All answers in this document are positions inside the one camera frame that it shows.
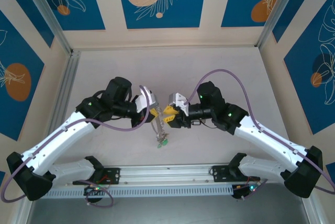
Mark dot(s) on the green key tag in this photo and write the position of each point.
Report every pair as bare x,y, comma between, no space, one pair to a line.
163,144

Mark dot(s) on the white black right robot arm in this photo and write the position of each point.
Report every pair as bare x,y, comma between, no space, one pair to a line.
267,137

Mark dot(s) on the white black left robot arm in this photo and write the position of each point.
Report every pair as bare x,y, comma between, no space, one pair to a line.
65,135

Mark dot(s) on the small led circuit board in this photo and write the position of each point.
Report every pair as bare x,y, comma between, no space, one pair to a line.
248,188
94,189

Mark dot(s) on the aluminium table edge rail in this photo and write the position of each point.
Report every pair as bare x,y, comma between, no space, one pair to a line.
69,77

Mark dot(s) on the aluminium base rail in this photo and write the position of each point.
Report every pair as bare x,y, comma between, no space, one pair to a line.
167,174

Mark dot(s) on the aluminium frame post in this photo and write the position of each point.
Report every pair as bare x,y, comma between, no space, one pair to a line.
277,9
49,17

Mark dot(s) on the aluminium frame bar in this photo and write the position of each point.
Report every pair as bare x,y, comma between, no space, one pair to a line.
24,213
312,211

